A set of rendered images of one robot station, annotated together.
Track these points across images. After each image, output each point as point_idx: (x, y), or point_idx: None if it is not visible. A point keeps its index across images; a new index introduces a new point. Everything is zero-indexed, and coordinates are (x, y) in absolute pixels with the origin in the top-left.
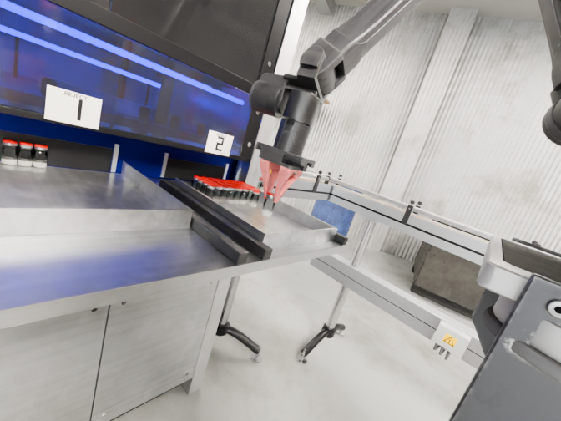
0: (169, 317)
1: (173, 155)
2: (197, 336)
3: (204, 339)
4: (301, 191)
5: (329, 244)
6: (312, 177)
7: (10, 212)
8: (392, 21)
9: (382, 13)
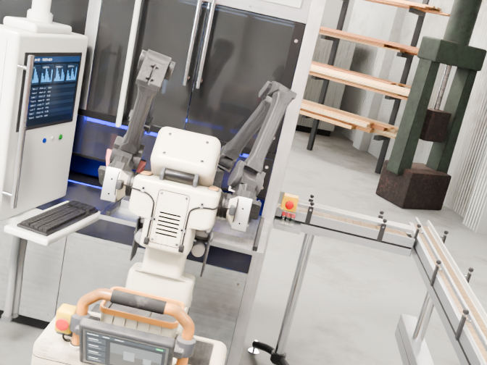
0: (206, 296)
1: None
2: (228, 326)
3: (235, 334)
4: (358, 237)
5: (243, 247)
6: (380, 225)
7: (127, 202)
8: (243, 139)
9: (237, 137)
